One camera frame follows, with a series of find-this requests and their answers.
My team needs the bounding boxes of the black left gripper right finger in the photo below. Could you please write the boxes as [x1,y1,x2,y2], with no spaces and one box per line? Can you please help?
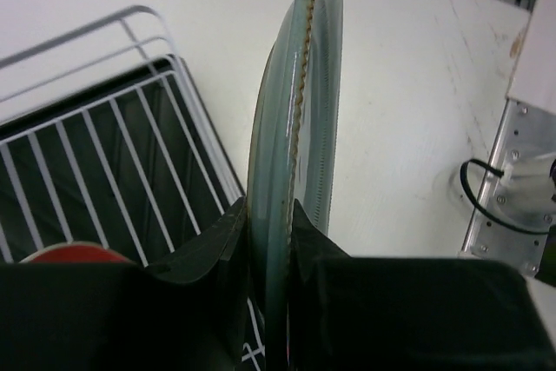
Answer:
[289,203,555,370]

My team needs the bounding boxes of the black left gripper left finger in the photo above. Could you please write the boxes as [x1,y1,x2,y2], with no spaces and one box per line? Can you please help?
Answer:
[1,199,248,370]

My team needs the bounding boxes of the red and teal plate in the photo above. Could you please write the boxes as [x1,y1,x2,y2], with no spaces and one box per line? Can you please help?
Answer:
[22,242,132,263]

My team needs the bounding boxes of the plain teal plate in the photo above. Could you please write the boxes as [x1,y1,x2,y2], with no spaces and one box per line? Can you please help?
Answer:
[247,0,343,370]

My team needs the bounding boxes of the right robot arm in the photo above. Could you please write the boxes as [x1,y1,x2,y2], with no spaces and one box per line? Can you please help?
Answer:
[459,152,555,236]

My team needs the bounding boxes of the white wire dish rack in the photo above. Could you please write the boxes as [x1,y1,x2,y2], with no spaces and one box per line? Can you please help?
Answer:
[0,4,266,371]

